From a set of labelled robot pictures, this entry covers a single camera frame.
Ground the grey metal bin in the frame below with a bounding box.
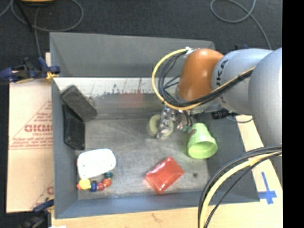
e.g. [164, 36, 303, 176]
[49, 32, 261, 219]

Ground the black flat block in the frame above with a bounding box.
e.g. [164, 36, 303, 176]
[62, 104, 86, 151]
[60, 85, 98, 123]

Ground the colourful bead string toy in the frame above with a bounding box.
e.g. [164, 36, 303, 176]
[76, 171, 114, 192]

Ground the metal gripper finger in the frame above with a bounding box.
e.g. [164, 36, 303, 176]
[163, 123, 177, 138]
[155, 120, 170, 139]

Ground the black cylinder on white bracket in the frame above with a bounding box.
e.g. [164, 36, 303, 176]
[191, 108, 238, 121]

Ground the red translucent plastic box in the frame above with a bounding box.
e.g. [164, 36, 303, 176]
[144, 156, 185, 195]

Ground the pale cream ring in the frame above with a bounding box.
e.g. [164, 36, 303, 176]
[147, 114, 174, 140]

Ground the light green plastic cup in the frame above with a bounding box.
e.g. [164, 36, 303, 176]
[187, 122, 218, 160]

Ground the brown cardboard board red print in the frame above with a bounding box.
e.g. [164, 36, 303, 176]
[6, 52, 55, 213]

